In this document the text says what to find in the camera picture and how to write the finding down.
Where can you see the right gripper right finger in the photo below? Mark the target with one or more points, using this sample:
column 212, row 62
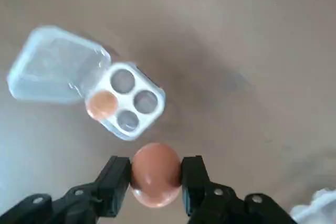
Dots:
column 199, row 192

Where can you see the brown egg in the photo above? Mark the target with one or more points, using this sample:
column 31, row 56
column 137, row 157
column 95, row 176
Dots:
column 102, row 104
column 156, row 171

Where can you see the small four-slot egg tray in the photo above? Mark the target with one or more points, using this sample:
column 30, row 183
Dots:
column 131, row 98

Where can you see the transparent twelve-slot egg tray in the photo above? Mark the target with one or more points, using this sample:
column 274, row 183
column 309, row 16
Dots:
column 320, row 208

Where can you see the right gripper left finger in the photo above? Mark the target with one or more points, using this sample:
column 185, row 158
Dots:
column 110, row 190

